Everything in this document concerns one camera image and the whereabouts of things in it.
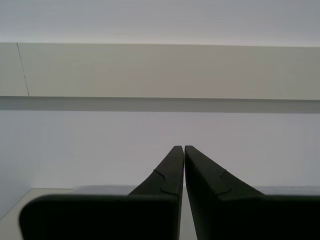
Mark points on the beige wall panel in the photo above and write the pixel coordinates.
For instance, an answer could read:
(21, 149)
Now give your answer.
(150, 72)

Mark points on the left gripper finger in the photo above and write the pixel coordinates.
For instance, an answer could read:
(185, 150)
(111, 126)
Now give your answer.
(100, 220)
(237, 217)

